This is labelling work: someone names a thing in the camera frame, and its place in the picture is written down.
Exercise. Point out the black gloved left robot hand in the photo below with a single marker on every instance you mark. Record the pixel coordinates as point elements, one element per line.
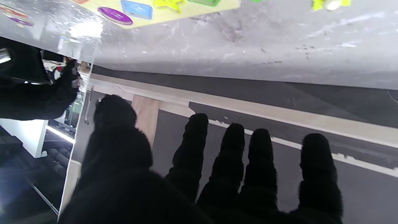
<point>124,193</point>

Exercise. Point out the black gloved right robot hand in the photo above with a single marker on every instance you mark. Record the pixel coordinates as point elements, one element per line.
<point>40,101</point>

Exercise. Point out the wooden shape puzzle board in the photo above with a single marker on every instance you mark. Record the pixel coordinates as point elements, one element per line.
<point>186,9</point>

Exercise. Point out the wooden cutting board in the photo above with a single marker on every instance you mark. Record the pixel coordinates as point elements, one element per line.
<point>146,115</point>

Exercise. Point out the orange rectangle puzzle piece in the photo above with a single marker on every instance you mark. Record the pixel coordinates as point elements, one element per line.
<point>12,12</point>

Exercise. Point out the yellow star puzzle piece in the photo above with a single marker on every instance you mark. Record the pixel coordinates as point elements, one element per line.
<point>331,3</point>

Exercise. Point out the long wooden shelf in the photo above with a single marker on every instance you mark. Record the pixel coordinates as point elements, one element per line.
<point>248,107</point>

